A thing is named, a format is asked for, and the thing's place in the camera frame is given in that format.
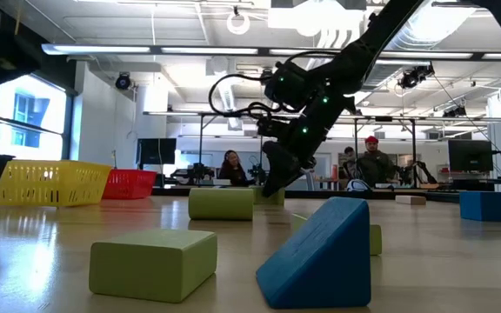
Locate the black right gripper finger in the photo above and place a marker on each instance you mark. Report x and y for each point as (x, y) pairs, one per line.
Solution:
(281, 169)

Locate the green wooden cylinder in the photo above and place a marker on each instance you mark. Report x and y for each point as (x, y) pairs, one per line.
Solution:
(220, 204)

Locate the blue wooden triangle prism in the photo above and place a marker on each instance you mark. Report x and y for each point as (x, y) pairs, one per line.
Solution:
(320, 261)

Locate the green wooden block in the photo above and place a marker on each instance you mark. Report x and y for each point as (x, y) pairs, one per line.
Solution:
(376, 239)

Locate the small natural wood block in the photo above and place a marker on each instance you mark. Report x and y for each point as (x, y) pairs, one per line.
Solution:
(410, 200)

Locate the large green rectangular block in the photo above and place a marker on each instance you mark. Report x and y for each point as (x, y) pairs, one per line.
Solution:
(155, 265)

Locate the blue wooden cube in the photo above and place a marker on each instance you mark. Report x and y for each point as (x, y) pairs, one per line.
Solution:
(483, 206)

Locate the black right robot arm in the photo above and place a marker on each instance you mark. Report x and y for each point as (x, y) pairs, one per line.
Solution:
(376, 39)

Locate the red bottle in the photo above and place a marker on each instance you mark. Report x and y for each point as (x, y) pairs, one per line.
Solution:
(335, 171)

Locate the person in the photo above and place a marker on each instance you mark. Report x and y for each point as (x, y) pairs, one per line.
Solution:
(376, 167)
(349, 163)
(233, 171)

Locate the white and black ball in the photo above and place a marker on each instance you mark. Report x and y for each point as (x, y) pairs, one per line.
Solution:
(358, 185)

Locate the black computer monitor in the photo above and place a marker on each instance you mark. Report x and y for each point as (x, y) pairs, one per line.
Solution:
(470, 155)
(157, 151)

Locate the long ceiling light bar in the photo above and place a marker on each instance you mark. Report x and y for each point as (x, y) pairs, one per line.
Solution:
(207, 50)

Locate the red plastic basket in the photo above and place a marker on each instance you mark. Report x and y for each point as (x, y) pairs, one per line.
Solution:
(128, 184)

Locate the black ceiling spotlight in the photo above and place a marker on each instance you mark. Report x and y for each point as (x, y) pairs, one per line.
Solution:
(123, 81)

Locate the yellow plastic basket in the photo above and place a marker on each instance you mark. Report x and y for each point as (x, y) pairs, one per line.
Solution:
(50, 182)

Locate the large window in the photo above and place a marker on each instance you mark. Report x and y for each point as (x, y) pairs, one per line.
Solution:
(28, 117)

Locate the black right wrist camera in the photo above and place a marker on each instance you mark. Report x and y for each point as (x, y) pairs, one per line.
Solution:
(287, 84)

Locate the black metal station frame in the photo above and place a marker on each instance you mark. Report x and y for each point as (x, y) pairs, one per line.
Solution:
(201, 148)
(413, 148)

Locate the black table frame rail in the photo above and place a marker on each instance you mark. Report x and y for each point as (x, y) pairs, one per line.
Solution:
(407, 193)

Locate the black ceiling camera cluster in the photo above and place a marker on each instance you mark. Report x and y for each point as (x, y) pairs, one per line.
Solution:
(413, 77)
(455, 111)

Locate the silver ventilation duct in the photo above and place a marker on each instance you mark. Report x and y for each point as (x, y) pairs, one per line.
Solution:
(429, 26)

